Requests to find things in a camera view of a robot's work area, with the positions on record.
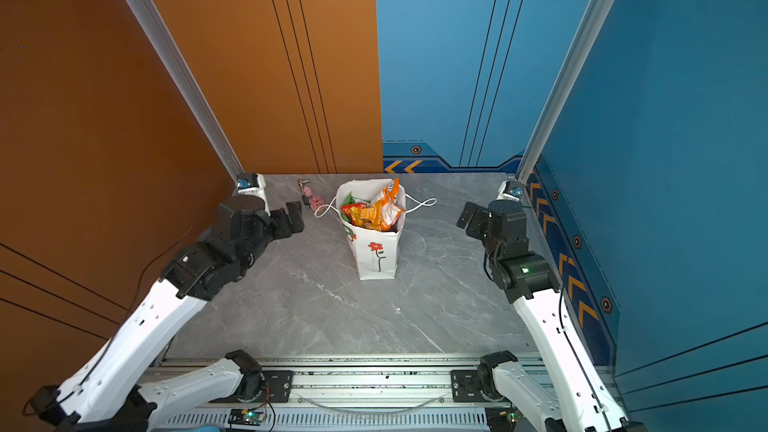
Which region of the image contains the red yellow snack packet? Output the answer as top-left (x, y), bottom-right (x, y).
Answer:
top-left (341, 202), bottom-right (369, 227)

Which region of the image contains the orange snack bag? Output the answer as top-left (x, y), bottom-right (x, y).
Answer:
top-left (372, 179), bottom-right (404, 232)

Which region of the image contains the white floral paper bag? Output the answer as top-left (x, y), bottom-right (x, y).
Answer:
top-left (314, 179), bottom-right (437, 281)

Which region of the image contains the green twin snack pack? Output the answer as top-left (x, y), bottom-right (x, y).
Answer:
top-left (341, 193), bottom-right (370, 207)

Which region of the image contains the small orange snack packet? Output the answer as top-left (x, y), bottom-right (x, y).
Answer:
top-left (356, 206), bottom-right (387, 232)

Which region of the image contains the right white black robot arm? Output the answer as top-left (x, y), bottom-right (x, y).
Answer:
top-left (457, 200), bottom-right (646, 431)

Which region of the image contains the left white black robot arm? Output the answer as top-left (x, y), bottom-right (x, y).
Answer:
top-left (22, 194), bottom-right (304, 431)

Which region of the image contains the green circuit board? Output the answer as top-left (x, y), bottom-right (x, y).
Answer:
top-left (227, 408), bottom-right (268, 427)

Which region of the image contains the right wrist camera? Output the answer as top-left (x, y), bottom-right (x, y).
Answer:
top-left (497, 180), bottom-right (525, 202)

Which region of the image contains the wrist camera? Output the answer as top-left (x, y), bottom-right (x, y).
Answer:
top-left (234, 173), bottom-right (270, 212)
top-left (497, 180), bottom-right (525, 202)

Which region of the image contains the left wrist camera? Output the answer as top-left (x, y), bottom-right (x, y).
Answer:
top-left (234, 173), bottom-right (270, 212)

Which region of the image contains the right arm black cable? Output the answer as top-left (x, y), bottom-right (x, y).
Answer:
top-left (482, 203), bottom-right (613, 432)

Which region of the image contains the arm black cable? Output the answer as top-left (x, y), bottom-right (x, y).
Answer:
top-left (482, 203), bottom-right (613, 432)
top-left (22, 227), bottom-right (193, 418)

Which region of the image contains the pink keychain toy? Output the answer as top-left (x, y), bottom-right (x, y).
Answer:
top-left (298, 179), bottom-right (325, 212)

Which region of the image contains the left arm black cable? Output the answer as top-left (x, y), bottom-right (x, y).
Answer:
top-left (22, 227), bottom-right (193, 418)

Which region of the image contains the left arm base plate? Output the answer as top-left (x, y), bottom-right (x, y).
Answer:
top-left (212, 370), bottom-right (294, 404)

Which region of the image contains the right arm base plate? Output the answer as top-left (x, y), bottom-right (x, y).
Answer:
top-left (450, 369), bottom-right (500, 403)

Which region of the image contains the aluminium mounting rail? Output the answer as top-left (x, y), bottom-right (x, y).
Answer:
top-left (107, 353), bottom-right (637, 432)

